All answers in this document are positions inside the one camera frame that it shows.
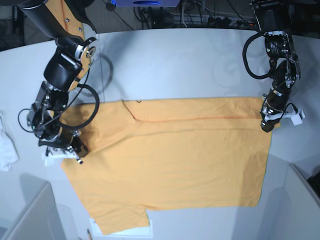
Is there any white paper label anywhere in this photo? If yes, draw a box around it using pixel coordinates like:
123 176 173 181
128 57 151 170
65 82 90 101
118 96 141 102
89 218 154 239

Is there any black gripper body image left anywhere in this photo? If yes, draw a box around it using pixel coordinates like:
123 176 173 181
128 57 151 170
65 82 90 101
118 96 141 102
38 126 82 152

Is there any white cloth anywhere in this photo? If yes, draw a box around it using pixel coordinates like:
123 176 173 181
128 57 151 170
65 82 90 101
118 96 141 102
0 112 19 172

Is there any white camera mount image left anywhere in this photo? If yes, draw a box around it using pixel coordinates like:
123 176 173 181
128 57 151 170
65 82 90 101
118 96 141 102
42 146 83 167

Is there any grey box right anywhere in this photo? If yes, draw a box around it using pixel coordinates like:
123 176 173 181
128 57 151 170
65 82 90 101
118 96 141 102
262 164 320 240

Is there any black keyboard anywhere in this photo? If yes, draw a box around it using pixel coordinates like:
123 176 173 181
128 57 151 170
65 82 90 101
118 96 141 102
307 174 320 198

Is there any white camera mount image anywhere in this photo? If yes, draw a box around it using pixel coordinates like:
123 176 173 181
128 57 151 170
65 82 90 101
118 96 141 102
42 146 83 167
262 102 306 126

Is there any blue grey device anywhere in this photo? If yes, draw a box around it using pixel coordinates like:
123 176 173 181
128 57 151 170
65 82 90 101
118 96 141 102
115 0 180 7

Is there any grey box left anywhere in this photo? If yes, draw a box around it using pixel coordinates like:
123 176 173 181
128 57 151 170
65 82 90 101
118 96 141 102
1 182 67 240

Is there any orange T-shirt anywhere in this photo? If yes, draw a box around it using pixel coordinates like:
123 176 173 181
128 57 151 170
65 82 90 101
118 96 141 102
61 97 272 234

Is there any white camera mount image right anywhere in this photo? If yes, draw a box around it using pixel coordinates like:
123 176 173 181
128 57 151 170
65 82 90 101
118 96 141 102
262 102 306 126

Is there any grey box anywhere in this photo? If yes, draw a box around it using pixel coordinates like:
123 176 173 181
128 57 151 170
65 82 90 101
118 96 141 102
262 164 320 240
1 182 67 240

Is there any pencil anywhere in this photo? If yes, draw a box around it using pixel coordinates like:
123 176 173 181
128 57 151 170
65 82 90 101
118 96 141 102
87 229 93 240

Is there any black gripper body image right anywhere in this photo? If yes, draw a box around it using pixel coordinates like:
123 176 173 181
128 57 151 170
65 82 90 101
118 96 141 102
260 86 290 123

